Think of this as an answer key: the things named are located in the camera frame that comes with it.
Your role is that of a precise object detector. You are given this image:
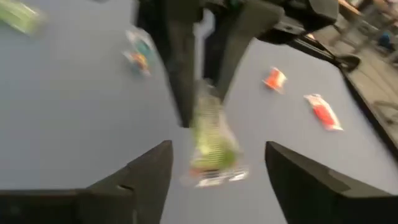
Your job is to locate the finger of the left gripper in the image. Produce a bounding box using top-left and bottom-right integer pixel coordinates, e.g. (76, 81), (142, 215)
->
(213, 6), (285, 101)
(160, 17), (197, 128)

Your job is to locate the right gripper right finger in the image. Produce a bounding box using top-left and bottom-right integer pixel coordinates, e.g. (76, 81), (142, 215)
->
(265, 141), (396, 224)

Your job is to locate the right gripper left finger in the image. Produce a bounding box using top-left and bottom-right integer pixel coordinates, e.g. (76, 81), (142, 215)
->
(83, 139), (174, 224)

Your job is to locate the red gummy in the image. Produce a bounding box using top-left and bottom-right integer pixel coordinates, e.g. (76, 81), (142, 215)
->
(303, 93), (345, 131)
(262, 66), (289, 94)

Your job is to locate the green gummy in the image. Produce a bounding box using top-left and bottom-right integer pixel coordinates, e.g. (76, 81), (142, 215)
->
(0, 0), (47, 37)
(180, 79), (249, 189)

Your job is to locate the teal gummy in clear wrapper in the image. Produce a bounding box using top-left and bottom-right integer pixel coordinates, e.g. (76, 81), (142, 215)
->
(123, 27), (159, 77)

